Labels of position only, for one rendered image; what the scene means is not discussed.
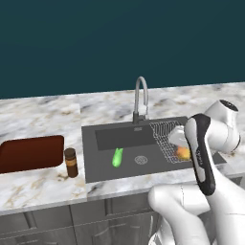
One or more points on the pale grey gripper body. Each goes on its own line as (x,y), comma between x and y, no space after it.
(178,136)

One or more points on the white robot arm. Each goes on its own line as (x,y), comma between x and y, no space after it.
(220,197)

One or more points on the dark grey sink basin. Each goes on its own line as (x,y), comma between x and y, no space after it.
(134,153)

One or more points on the grey curved sink faucet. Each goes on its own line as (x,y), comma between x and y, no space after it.
(140,102)

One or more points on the dark red tray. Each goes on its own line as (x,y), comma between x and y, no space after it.
(30,153)

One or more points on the orange round fruit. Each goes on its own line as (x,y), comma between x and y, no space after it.
(183,153)

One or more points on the green cucumber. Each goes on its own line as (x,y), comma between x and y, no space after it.
(117,158)

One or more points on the grey cabinet drawer front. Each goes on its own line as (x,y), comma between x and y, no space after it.
(108,207)
(35,218)

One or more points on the brown spice jar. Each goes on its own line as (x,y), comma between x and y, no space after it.
(71,162)

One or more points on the grey cabinet door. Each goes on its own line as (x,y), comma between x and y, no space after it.
(115,231)
(36,237)

